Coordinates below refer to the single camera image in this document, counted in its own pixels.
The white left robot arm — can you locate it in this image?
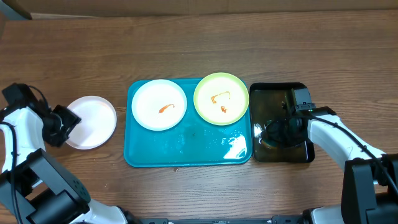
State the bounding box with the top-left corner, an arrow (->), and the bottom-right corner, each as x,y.
1,103 -> 140,224

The white front plate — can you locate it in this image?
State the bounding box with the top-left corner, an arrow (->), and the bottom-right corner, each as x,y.
66,96 -> 118,150

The yellow-green plate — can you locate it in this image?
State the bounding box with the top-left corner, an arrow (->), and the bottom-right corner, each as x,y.
193,72 -> 249,126

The white plate with ketchup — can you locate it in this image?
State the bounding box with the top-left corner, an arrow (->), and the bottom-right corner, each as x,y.
131,79 -> 187,131

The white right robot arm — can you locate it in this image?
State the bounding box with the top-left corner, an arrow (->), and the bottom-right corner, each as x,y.
261,107 -> 397,224

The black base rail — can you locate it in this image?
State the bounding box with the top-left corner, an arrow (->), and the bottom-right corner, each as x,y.
139,215 -> 310,224

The yellow green sponge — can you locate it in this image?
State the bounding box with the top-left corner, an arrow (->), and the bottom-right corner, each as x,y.
260,139 -> 280,150

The teal plastic tray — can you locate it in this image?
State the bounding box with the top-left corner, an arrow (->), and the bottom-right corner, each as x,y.
124,78 -> 252,167

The black water tray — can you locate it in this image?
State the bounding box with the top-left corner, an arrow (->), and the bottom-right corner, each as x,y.
249,82 -> 315,163

